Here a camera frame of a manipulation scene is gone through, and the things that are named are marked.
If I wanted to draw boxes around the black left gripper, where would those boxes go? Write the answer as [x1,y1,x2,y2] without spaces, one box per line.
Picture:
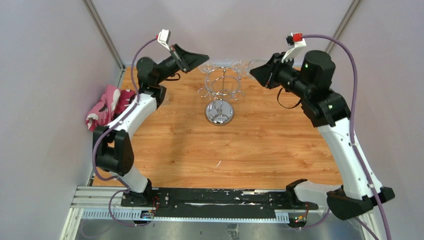
[154,44,208,85]

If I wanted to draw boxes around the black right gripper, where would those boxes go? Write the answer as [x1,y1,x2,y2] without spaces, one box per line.
[250,51,313,100]

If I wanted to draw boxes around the patterned clear wine glass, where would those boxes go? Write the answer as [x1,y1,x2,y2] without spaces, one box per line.
[161,92,171,106]

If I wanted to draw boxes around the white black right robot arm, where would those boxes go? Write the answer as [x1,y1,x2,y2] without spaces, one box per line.
[249,50,395,220]

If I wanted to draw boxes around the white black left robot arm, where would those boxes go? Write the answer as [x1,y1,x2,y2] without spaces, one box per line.
[92,43,210,207]

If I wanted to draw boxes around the chrome spiral wine glass rack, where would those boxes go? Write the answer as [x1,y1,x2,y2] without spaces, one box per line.
[197,66,245,126]

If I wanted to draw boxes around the pink camouflage cloth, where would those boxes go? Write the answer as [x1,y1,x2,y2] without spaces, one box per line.
[85,84,136,132]

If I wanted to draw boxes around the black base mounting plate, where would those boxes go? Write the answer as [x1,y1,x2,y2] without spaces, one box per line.
[121,187,318,220]

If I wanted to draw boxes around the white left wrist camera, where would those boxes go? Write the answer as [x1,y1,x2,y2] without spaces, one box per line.
[156,29,171,51]

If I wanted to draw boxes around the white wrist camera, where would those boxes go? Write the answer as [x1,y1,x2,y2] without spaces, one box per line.
[156,29,171,51]
[281,32,307,63]

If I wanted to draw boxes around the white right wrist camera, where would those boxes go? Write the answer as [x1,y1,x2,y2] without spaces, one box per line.
[281,32,307,63]

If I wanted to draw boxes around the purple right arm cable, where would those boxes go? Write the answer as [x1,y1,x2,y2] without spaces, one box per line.
[301,34,393,240]

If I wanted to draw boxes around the aluminium frame rail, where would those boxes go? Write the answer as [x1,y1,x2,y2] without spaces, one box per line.
[71,186,327,224]

